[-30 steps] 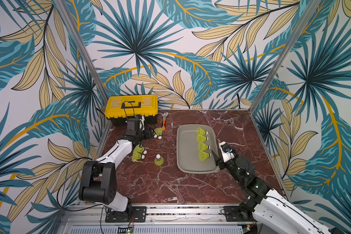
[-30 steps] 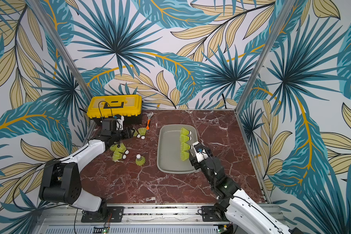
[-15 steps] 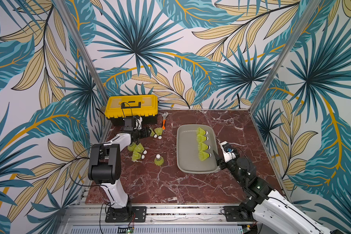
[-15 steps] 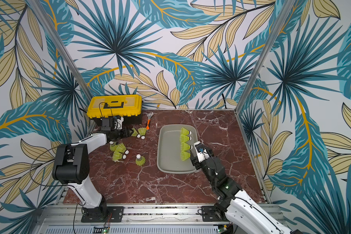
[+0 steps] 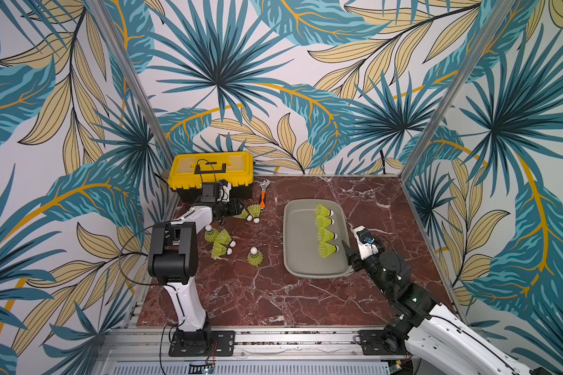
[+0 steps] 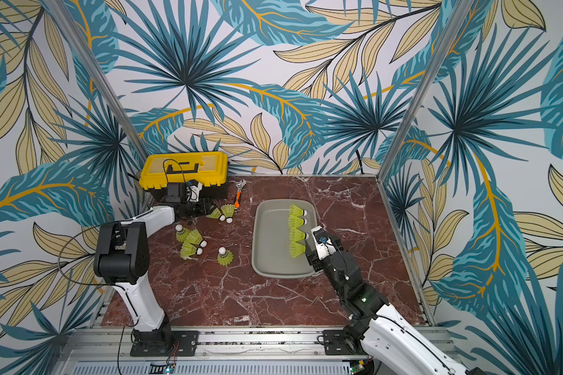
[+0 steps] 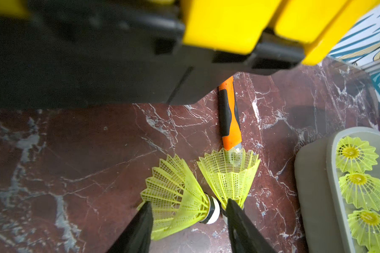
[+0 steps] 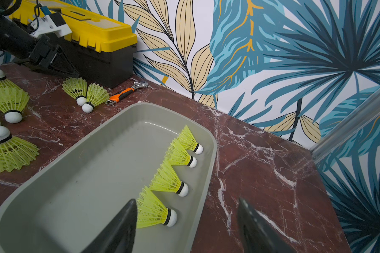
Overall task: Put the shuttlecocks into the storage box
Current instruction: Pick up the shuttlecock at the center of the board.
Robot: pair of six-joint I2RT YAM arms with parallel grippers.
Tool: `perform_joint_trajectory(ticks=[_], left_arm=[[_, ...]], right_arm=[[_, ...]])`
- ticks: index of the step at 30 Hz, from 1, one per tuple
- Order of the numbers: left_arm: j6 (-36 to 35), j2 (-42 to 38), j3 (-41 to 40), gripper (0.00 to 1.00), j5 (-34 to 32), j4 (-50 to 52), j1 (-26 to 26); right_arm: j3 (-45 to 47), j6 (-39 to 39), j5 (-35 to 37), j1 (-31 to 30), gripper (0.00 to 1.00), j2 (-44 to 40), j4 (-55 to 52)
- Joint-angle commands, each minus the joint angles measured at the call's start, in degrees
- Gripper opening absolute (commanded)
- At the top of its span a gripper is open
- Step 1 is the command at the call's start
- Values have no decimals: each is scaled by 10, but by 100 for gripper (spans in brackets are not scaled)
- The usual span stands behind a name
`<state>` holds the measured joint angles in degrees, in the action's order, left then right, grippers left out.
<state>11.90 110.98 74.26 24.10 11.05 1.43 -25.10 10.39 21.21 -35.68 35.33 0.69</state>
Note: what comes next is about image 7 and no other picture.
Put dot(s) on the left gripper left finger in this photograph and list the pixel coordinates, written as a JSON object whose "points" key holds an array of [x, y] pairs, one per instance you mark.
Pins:
{"points": [[136, 238]]}

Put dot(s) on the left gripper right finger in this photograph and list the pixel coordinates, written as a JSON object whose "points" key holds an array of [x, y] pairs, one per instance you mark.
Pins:
{"points": [[244, 236]]}

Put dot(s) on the yellow-green shuttlecock four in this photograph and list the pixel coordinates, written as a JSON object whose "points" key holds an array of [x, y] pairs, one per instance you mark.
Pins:
{"points": [[177, 199]]}

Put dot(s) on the grey plastic storage tray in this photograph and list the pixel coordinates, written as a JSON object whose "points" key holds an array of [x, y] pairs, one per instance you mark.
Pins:
{"points": [[324, 210]]}

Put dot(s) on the yellow-green shuttlecock one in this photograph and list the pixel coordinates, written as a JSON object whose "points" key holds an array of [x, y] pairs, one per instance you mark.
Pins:
{"points": [[361, 190]]}

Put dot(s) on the yellow-green shuttlecock three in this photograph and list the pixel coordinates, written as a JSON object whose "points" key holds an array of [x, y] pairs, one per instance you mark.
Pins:
{"points": [[364, 227]]}

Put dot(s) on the yellow-green shuttlecock two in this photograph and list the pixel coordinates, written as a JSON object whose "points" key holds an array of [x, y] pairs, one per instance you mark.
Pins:
{"points": [[355, 155]]}

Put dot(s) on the yellow-green shuttlecock five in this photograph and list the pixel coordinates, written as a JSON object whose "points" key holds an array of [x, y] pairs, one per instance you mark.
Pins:
{"points": [[230, 174]]}

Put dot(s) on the yellow black toolbox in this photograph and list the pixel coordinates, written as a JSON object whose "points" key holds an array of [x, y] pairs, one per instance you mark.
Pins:
{"points": [[74, 54]]}

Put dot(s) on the right aluminium frame post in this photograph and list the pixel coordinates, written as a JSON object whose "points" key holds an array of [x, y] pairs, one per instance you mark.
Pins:
{"points": [[372, 68]]}

